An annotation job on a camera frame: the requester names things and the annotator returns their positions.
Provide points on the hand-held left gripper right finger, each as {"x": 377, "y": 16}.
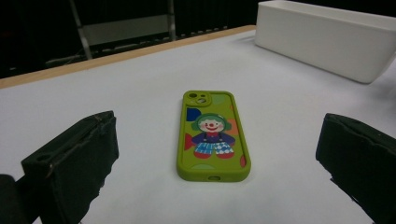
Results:
{"x": 361, "y": 155}

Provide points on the grey metal stand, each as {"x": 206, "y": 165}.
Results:
{"x": 124, "y": 29}

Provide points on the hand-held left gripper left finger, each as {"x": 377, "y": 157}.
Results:
{"x": 74, "y": 161}

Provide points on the white table mat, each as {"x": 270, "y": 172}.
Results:
{"x": 124, "y": 93}

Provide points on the green cartoon phone case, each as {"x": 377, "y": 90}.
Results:
{"x": 212, "y": 172}

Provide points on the white plastic box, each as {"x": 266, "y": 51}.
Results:
{"x": 311, "y": 40}

